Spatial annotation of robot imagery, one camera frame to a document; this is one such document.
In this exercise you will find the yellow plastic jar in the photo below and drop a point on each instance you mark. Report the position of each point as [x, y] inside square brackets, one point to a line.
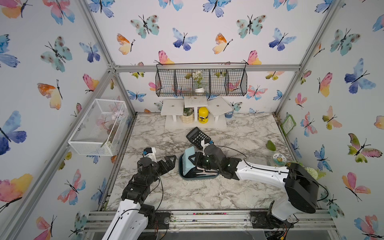
[203, 115]

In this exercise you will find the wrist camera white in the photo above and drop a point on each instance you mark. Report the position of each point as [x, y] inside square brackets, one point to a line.
[206, 142]
[150, 153]

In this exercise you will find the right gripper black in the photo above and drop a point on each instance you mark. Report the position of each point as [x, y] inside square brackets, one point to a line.
[198, 156]

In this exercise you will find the black wire wall basket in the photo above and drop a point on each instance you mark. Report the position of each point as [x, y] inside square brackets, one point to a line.
[210, 80]

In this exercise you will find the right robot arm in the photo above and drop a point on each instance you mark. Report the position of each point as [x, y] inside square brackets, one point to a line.
[301, 189]

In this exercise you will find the small white flower pot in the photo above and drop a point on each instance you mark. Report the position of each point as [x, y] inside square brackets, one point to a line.
[198, 81]

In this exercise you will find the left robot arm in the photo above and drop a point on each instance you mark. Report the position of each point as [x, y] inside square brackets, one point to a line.
[133, 216]

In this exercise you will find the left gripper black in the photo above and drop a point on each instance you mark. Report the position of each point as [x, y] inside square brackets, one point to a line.
[169, 165]

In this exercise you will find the white wooden riser shelf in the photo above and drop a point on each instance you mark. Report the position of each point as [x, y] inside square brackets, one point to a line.
[173, 110]

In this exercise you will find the flower bouquet pot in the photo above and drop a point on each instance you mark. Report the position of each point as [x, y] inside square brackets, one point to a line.
[311, 171]

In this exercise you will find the cream bubble plant pot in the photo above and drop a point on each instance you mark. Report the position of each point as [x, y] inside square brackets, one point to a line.
[188, 116]

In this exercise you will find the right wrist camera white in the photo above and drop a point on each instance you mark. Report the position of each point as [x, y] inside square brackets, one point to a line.
[206, 142]

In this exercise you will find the light blue calculator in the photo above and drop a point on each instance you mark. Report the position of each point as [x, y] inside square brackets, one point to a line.
[187, 164]

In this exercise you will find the black calculator at back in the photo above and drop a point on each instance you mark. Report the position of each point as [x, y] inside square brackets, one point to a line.
[195, 136]

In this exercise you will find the white mesh wall basket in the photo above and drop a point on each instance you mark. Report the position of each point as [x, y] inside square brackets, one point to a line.
[99, 131]

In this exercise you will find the green framed card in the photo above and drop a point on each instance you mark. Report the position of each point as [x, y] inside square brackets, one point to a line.
[288, 124]

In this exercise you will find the blue can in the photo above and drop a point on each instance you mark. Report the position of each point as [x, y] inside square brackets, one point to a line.
[229, 115]

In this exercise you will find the dark teal storage tray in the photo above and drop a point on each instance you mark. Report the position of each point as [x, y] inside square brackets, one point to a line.
[192, 174]

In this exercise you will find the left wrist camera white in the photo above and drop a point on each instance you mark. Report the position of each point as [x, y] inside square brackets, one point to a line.
[150, 153]

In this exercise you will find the round sticker roll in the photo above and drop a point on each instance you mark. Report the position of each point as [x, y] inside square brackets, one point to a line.
[279, 160]

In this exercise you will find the aluminium front rail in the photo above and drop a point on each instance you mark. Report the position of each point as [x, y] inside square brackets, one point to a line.
[238, 220]

